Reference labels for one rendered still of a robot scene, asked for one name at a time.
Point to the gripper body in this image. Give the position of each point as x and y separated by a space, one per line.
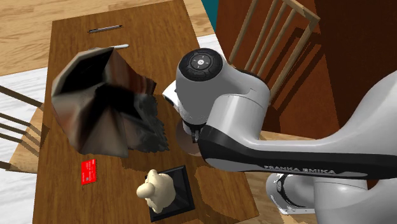
194 130

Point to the brown round bowl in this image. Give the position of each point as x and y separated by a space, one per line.
186 144

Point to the light wooden slat-back chair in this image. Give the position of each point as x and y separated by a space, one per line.
305 34

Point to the crumpled brown grey bag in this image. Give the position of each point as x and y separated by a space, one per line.
99 114

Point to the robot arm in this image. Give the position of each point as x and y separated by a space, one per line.
242 105

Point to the brown wooden table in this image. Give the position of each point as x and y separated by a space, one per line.
155 34

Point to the dark-slatted wooden chair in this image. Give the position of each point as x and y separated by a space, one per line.
26 155

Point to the dark grey pen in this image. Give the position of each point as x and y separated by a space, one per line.
104 29

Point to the red card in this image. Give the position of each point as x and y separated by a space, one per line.
88 172

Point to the cream figure on black base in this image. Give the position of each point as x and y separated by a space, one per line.
159 189

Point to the silver pen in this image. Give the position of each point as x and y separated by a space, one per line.
119 46

